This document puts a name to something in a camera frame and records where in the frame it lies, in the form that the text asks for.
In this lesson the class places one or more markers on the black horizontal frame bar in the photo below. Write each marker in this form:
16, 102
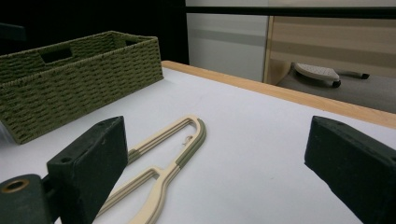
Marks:
289, 11

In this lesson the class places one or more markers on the wooden desk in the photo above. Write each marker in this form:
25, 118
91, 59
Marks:
336, 40

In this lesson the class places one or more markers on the green woven basket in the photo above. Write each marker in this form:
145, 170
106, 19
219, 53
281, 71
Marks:
77, 87

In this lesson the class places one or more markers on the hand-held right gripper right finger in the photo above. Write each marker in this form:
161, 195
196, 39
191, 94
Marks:
355, 161

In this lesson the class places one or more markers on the beige clothes hanger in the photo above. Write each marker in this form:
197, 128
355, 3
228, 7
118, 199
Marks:
188, 154

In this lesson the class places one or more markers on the chair base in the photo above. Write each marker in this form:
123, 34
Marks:
316, 72

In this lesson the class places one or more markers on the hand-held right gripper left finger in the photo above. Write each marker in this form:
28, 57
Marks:
90, 161

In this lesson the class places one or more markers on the white cabinet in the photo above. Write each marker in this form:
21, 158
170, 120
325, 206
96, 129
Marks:
227, 46

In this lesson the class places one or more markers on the white table board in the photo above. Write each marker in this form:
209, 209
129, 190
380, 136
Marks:
249, 140

